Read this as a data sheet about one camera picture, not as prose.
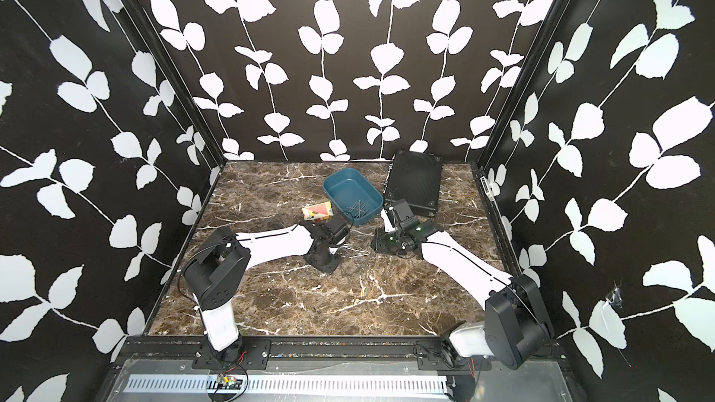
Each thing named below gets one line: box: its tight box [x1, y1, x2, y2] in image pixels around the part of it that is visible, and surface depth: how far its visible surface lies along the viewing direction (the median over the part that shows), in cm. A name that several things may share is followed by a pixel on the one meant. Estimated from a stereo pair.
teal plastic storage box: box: [322, 167, 384, 226], surface depth 110 cm
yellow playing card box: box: [301, 201, 335, 222], surface depth 105 cm
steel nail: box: [346, 199, 370, 219], surface depth 106 cm
